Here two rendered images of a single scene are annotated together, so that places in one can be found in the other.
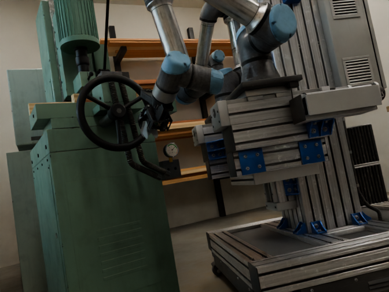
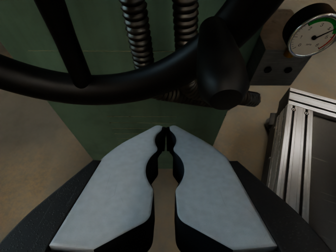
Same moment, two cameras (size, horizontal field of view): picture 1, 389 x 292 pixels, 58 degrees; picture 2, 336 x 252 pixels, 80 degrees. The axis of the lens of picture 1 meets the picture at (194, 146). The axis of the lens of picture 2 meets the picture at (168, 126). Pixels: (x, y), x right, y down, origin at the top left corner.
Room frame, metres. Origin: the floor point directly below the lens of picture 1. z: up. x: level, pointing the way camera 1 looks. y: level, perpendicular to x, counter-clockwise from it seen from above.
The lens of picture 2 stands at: (1.18, 0.13, 0.82)
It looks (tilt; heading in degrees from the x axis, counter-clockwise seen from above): 58 degrees down; 32
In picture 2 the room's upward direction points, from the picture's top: straight up
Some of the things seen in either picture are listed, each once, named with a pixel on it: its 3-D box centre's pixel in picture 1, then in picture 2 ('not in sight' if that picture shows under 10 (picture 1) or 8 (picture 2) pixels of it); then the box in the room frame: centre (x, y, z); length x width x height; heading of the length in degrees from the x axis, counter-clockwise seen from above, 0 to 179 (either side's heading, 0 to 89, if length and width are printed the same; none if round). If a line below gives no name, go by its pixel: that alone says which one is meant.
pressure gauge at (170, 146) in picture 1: (170, 152); (305, 36); (1.50, 0.11, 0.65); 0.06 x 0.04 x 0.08; 122
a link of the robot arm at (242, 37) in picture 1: (254, 43); not in sight; (1.28, -0.29, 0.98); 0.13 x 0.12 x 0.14; 23
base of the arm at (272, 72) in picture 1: (259, 73); not in sight; (1.29, -0.28, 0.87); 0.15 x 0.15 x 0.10
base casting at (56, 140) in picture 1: (87, 147); not in sight; (1.65, 0.50, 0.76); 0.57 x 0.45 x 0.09; 32
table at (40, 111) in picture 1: (109, 111); not in sight; (1.48, 0.34, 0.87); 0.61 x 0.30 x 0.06; 122
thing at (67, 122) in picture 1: (96, 126); not in sight; (1.49, 0.41, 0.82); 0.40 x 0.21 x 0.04; 122
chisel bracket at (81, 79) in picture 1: (85, 85); not in sight; (1.56, 0.45, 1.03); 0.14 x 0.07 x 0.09; 32
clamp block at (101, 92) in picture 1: (114, 95); not in sight; (1.41, 0.29, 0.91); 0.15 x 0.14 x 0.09; 122
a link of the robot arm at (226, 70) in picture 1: (224, 82); not in sight; (1.78, -0.21, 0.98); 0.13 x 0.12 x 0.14; 114
